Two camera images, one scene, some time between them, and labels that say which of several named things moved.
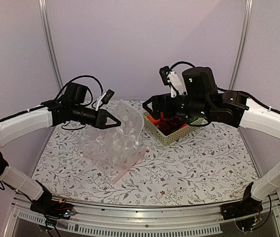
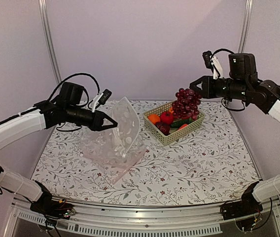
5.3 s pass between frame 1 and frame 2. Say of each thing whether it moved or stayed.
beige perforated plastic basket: stayed
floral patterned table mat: stayed
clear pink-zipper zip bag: stayed
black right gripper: moved
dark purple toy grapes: moved
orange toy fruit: stayed
